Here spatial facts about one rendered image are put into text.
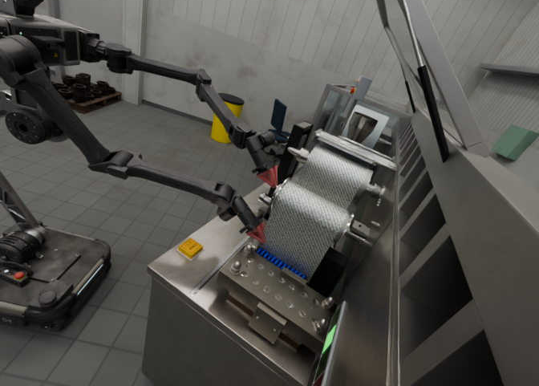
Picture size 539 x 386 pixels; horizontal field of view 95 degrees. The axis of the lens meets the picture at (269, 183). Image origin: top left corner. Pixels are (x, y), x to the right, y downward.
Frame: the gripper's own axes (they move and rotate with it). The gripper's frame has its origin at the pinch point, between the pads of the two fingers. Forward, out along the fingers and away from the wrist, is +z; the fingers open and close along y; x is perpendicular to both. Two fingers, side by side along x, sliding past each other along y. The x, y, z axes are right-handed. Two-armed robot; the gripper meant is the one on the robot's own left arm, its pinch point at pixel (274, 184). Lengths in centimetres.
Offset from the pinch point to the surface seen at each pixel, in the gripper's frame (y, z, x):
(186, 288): 31.8, 17.0, -32.8
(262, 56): -340, -164, -112
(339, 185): -15.7, 12.9, 17.6
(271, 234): 8.1, 15.7, -6.3
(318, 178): -15.8, 6.9, 10.7
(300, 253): 8.1, 25.9, 1.2
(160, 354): 34, 45, -73
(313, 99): -384, -63, -79
